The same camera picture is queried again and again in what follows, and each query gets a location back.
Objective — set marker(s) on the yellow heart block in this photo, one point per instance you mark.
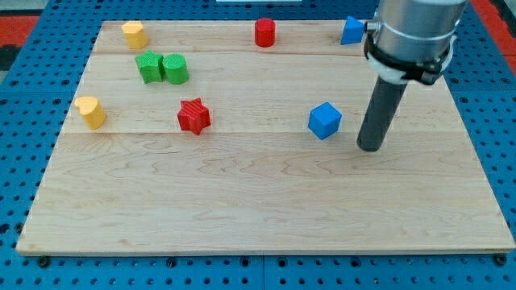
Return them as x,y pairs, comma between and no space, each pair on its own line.
90,108
135,34

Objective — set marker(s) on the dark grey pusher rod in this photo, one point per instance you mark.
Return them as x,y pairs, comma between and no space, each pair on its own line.
381,109

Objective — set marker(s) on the light wooden board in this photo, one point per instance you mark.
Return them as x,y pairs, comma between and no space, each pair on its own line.
257,181

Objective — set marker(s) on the yellow heart block lower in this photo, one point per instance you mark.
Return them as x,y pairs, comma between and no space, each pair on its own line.
90,108

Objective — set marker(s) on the green cylinder block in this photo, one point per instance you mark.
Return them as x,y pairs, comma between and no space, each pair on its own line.
175,69

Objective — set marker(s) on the green star block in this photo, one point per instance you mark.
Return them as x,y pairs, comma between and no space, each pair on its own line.
150,66

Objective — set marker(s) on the blue cube block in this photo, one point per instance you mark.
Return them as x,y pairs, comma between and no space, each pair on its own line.
324,120

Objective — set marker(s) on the yellow heart block upper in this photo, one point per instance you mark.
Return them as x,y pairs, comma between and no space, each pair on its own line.
135,34

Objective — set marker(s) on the red cylinder block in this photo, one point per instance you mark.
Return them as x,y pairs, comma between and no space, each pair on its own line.
265,32

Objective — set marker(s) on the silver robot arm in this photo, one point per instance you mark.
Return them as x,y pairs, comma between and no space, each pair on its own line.
412,40

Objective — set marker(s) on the black cable clamp on arm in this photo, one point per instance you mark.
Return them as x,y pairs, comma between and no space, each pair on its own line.
400,72

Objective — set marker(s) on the red star block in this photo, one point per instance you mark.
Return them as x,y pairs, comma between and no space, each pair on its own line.
193,116

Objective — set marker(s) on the blue triangle block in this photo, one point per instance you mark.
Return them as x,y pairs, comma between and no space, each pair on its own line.
353,31

